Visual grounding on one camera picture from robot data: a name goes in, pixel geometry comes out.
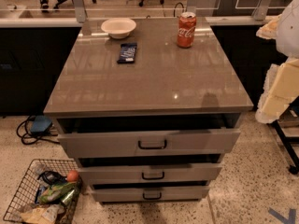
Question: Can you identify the yellowish foam gripper finger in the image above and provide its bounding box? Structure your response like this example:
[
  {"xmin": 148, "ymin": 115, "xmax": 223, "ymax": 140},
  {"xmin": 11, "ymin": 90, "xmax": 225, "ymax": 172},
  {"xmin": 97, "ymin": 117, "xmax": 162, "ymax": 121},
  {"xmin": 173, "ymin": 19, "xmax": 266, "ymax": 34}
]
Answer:
[{"xmin": 255, "ymin": 59, "xmax": 299, "ymax": 124}]

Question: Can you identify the grey top drawer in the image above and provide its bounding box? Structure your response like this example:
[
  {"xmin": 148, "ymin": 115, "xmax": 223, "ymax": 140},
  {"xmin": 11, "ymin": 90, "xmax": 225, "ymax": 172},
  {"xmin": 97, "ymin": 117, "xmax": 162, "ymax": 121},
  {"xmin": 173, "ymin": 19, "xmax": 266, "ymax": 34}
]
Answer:
[{"xmin": 58, "ymin": 129, "xmax": 240, "ymax": 158}]

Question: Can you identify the grey drawer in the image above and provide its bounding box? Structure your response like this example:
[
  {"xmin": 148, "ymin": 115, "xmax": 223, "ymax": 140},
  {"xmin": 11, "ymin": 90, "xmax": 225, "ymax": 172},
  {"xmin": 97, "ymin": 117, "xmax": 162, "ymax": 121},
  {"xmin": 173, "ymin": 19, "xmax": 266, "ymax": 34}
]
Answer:
[
  {"xmin": 78, "ymin": 163, "xmax": 221, "ymax": 185},
  {"xmin": 58, "ymin": 129, "xmax": 240, "ymax": 158},
  {"xmin": 92, "ymin": 186, "xmax": 209, "ymax": 203}
]

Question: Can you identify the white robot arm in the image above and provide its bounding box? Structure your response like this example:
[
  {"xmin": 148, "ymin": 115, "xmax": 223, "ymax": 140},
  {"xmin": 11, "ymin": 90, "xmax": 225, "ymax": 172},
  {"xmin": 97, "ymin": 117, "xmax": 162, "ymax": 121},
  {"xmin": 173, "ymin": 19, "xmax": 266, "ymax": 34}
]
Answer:
[{"xmin": 255, "ymin": 0, "xmax": 299, "ymax": 123}]

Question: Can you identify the grey bottom drawer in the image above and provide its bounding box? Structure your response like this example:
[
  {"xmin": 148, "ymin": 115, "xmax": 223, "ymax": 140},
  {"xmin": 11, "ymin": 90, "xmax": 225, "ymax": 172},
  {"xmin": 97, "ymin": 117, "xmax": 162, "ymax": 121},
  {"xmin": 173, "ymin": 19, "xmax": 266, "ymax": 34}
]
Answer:
[{"xmin": 92, "ymin": 186, "xmax": 209, "ymax": 203}]

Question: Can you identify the grey drawer cabinet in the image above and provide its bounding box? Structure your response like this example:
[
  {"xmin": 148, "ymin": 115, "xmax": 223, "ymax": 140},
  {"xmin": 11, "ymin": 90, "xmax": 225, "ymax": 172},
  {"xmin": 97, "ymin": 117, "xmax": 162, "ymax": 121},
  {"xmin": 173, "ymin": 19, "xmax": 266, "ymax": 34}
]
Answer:
[{"xmin": 45, "ymin": 19, "xmax": 252, "ymax": 193}]

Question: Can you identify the grey middle drawer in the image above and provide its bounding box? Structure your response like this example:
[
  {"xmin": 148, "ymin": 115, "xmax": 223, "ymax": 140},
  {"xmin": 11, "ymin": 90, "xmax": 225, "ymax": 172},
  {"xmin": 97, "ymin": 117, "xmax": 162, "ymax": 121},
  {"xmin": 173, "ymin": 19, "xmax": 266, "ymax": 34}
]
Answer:
[{"xmin": 78, "ymin": 163, "xmax": 221, "ymax": 185}]

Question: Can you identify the red coca-cola can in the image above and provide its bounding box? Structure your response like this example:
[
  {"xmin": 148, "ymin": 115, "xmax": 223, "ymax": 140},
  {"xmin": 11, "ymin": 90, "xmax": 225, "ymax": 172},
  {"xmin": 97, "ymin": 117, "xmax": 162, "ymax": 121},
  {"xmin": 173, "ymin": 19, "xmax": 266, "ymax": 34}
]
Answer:
[{"xmin": 177, "ymin": 12, "xmax": 197, "ymax": 48}]

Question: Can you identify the dark blue snack bar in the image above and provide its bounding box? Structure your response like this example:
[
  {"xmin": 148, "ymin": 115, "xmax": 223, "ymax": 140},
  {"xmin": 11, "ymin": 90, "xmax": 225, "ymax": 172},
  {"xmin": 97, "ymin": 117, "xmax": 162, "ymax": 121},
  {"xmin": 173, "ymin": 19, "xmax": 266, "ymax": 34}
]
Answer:
[{"xmin": 117, "ymin": 43, "xmax": 137, "ymax": 63}]

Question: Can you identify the white bowl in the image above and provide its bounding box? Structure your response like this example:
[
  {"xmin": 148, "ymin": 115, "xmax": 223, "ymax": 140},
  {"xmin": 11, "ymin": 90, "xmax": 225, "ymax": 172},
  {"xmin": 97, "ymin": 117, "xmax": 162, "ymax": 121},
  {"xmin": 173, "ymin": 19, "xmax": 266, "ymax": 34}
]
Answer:
[{"xmin": 101, "ymin": 18, "xmax": 136, "ymax": 39}]

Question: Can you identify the orange fruit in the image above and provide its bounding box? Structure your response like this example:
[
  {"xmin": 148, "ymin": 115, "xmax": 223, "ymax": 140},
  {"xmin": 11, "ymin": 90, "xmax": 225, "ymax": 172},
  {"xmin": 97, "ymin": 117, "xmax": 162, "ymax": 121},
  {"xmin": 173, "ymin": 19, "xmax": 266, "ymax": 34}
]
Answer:
[{"xmin": 66, "ymin": 170, "xmax": 78, "ymax": 182}]

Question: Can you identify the green soda can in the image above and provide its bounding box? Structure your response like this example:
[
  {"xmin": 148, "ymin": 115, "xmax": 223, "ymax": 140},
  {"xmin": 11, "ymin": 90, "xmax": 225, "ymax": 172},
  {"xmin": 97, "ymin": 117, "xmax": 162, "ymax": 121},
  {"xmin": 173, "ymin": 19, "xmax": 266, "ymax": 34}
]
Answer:
[{"xmin": 61, "ymin": 188, "xmax": 78, "ymax": 206}]

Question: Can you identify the blue foot pedal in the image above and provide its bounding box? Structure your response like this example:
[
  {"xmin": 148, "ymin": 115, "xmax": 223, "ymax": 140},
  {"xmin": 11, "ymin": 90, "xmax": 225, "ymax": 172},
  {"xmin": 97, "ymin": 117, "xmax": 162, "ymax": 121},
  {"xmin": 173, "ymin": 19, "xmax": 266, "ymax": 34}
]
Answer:
[{"xmin": 30, "ymin": 116, "xmax": 52, "ymax": 135}]

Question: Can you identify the green chip bag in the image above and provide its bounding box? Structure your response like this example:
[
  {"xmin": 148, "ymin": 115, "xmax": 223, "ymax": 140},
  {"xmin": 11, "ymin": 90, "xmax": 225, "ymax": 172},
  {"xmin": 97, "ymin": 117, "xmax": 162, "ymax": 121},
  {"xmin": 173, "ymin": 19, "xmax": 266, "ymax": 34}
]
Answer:
[{"xmin": 37, "ymin": 182, "xmax": 76, "ymax": 203}]

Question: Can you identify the yellow snack packet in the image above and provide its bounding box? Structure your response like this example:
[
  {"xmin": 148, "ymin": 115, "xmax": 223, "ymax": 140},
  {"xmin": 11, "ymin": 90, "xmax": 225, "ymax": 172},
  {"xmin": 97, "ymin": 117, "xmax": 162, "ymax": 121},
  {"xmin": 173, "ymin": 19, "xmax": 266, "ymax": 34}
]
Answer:
[{"xmin": 19, "ymin": 203, "xmax": 65, "ymax": 224}]

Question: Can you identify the black floor cable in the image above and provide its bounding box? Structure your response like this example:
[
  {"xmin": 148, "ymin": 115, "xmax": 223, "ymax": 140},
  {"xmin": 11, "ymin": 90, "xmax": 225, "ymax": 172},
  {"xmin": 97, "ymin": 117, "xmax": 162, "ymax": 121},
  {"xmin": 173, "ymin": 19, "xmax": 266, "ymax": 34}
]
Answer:
[{"xmin": 16, "ymin": 115, "xmax": 61, "ymax": 146}]

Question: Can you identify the black wire basket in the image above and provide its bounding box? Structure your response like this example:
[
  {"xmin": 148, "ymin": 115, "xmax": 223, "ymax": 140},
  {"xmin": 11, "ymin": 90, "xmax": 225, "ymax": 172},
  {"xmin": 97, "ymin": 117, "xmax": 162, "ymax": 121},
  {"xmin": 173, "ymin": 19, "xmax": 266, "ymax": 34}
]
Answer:
[{"xmin": 3, "ymin": 159, "xmax": 78, "ymax": 224}]

